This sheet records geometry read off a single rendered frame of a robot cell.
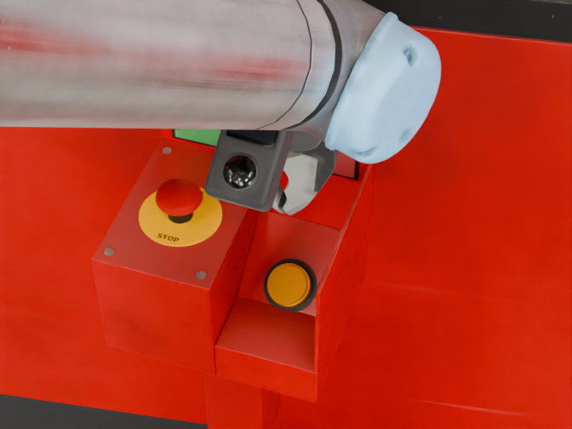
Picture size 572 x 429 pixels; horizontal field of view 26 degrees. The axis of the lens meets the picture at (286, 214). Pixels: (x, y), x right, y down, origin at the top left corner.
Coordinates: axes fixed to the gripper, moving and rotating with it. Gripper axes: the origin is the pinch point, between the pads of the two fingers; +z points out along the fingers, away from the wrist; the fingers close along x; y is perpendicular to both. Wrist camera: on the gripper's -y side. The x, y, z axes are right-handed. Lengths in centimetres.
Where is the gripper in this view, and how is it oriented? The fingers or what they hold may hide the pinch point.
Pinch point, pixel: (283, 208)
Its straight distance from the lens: 99.1
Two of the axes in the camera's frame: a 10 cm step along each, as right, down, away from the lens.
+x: -9.5, -2.3, 2.2
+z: 0.3, 6.2, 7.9
